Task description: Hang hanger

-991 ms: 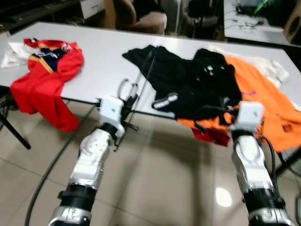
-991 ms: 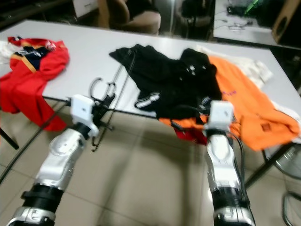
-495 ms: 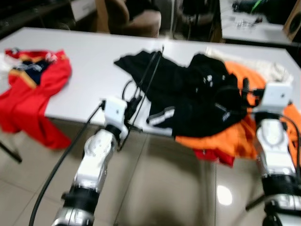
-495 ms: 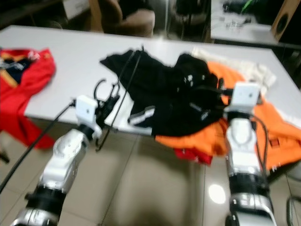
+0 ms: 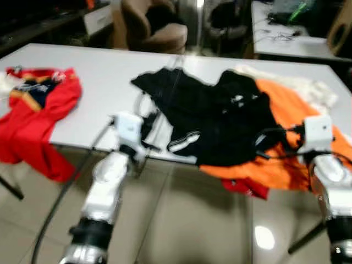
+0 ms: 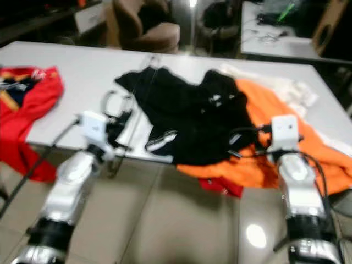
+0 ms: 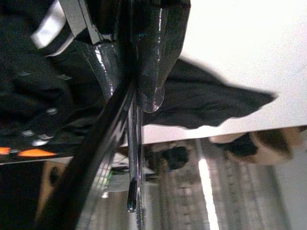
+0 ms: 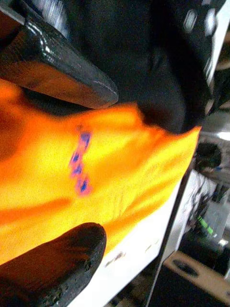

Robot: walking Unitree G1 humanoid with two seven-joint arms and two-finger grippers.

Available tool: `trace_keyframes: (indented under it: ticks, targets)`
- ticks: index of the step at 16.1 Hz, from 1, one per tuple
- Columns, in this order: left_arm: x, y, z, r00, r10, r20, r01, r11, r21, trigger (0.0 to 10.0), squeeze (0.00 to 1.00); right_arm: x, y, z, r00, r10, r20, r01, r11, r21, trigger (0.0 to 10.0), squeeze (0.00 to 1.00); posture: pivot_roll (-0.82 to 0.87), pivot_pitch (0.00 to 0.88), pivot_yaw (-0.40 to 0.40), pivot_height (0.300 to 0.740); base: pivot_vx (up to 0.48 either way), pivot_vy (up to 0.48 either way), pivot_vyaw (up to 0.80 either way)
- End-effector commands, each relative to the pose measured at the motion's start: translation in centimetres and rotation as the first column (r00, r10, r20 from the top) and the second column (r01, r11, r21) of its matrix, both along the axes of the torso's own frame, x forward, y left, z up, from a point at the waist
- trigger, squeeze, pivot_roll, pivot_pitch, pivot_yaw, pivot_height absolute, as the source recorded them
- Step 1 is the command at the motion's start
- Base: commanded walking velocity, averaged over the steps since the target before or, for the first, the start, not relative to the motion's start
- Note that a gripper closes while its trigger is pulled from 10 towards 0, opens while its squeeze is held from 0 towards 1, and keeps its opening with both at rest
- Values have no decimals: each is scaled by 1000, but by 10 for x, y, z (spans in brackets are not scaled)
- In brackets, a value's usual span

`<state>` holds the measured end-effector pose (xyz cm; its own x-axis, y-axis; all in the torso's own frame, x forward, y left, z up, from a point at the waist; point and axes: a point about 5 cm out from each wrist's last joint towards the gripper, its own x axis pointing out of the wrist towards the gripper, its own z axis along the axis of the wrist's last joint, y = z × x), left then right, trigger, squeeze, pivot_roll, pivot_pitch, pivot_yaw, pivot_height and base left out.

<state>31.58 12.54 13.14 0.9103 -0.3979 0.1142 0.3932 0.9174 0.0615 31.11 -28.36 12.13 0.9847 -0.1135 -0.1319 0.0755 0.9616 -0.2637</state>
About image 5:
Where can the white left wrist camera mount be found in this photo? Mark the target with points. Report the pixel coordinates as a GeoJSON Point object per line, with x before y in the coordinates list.
{"type": "Point", "coordinates": [128, 129]}

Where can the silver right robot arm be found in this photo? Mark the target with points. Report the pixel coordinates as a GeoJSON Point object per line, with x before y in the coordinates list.
{"type": "Point", "coordinates": [335, 187]}

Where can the white garment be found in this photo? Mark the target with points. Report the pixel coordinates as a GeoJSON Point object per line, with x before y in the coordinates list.
{"type": "Point", "coordinates": [319, 96]}

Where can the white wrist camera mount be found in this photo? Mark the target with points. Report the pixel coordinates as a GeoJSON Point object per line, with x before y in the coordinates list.
{"type": "Point", "coordinates": [319, 133]}
{"type": "Point", "coordinates": [128, 129]}

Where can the brown chair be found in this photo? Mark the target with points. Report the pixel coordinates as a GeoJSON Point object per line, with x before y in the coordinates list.
{"type": "Point", "coordinates": [154, 30]}

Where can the white desk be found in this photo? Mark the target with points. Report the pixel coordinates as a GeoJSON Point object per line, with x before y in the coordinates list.
{"type": "Point", "coordinates": [286, 44]}

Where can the black garment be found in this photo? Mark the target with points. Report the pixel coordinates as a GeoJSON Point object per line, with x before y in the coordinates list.
{"type": "Point", "coordinates": [220, 121]}

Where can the dark red garment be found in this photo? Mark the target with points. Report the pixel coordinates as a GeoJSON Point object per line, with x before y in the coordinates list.
{"type": "Point", "coordinates": [247, 188]}

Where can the wooden speaker box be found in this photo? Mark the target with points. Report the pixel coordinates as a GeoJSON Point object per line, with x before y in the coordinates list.
{"type": "Point", "coordinates": [341, 27]}

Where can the red jacket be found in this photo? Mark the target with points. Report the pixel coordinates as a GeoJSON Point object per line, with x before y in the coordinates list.
{"type": "Point", "coordinates": [33, 126]}

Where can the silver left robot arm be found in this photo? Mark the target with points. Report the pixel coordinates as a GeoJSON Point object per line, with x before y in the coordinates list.
{"type": "Point", "coordinates": [104, 187]}

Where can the orange garment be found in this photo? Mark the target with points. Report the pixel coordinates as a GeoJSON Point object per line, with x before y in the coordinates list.
{"type": "Point", "coordinates": [286, 104]}

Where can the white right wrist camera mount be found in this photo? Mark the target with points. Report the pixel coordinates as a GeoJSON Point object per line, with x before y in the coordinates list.
{"type": "Point", "coordinates": [319, 133]}

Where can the black office chair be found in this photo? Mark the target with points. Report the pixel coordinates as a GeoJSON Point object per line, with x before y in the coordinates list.
{"type": "Point", "coordinates": [228, 19]}

